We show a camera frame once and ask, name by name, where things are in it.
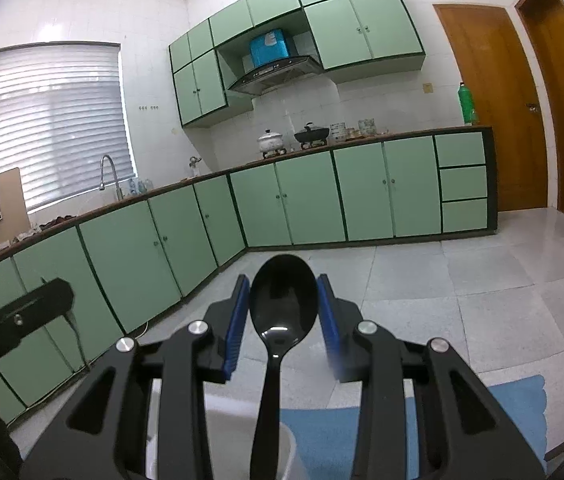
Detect green bottle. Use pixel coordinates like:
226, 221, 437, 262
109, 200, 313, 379
458, 81, 478, 125

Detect white ceramic pot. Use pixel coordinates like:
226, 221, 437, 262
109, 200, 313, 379
257, 129, 286, 158

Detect white window blinds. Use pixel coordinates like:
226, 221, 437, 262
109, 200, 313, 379
0, 41, 136, 210

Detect blue table mat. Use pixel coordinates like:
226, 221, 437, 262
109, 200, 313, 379
279, 374, 548, 480

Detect black plastic spoon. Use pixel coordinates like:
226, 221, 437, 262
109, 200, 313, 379
249, 254, 318, 479

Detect green lower kitchen cabinets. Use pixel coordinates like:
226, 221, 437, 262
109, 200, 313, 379
0, 126, 498, 420

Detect chrome kitchen faucet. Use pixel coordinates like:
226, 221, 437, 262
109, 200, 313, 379
98, 154, 124, 202

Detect white twin utensil holder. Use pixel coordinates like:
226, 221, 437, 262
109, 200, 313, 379
145, 379, 309, 479

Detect black wok pan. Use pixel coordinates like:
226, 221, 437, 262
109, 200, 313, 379
294, 122, 329, 150

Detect green kitchen cabinets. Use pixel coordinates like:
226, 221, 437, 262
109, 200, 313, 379
0, 126, 498, 420
169, 0, 425, 128

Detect black range hood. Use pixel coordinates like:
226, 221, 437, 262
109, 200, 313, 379
229, 55, 323, 96

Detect green upper kitchen cabinets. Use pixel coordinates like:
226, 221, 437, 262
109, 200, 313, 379
169, 0, 425, 128

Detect left wooden door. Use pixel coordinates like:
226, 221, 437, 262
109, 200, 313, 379
434, 4, 548, 211

